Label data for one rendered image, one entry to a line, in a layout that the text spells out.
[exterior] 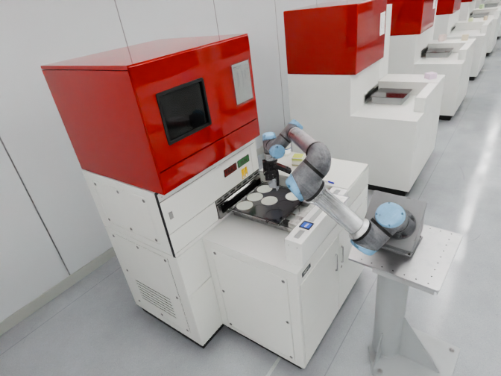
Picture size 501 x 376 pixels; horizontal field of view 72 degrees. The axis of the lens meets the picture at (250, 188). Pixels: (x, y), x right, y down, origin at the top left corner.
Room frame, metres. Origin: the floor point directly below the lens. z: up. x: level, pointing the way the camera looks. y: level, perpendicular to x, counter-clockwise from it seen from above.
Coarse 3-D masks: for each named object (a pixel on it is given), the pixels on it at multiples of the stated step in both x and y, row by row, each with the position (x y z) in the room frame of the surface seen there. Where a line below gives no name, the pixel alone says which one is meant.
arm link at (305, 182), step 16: (304, 160) 1.31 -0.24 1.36; (304, 176) 1.25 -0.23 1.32; (320, 176) 1.25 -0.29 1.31; (304, 192) 1.24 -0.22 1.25; (320, 192) 1.23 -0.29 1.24; (320, 208) 1.26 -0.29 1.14; (336, 208) 1.23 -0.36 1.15; (352, 224) 1.21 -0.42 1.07; (368, 224) 1.21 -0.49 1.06; (352, 240) 1.23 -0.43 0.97; (368, 240) 1.17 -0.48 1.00; (384, 240) 1.17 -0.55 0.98
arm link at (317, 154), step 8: (288, 128) 1.67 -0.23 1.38; (296, 128) 1.62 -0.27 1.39; (288, 136) 1.65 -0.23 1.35; (296, 136) 1.55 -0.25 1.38; (304, 136) 1.51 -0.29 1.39; (296, 144) 1.54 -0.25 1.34; (304, 144) 1.44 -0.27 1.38; (312, 144) 1.38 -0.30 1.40; (320, 144) 1.36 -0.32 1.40; (304, 152) 1.44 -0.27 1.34; (312, 152) 1.32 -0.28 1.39; (320, 152) 1.30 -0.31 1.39; (328, 152) 1.32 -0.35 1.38; (312, 160) 1.28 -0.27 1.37; (320, 160) 1.27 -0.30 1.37; (328, 160) 1.28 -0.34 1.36; (320, 168) 1.26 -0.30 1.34; (328, 168) 1.27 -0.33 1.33
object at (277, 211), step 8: (264, 184) 1.99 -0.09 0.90; (272, 192) 1.87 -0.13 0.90; (280, 192) 1.86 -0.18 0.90; (288, 192) 1.84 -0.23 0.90; (240, 200) 1.83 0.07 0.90; (248, 200) 1.82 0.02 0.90; (280, 200) 1.77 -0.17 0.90; (288, 200) 1.75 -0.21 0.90; (296, 200) 1.74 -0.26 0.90; (232, 208) 1.75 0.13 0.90; (256, 208) 1.71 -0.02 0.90; (264, 208) 1.70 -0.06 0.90; (272, 208) 1.69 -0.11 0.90; (280, 208) 1.68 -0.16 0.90; (288, 208) 1.67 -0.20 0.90; (264, 216) 1.62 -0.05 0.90; (272, 216) 1.61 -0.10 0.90; (280, 216) 1.59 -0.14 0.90
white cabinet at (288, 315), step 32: (224, 256) 1.51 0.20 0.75; (320, 256) 1.40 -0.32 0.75; (224, 288) 1.55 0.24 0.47; (256, 288) 1.38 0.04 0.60; (288, 288) 1.25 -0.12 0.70; (320, 288) 1.38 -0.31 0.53; (224, 320) 1.59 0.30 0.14; (256, 320) 1.41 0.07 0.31; (288, 320) 1.26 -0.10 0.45; (320, 320) 1.37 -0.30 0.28; (288, 352) 1.28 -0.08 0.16
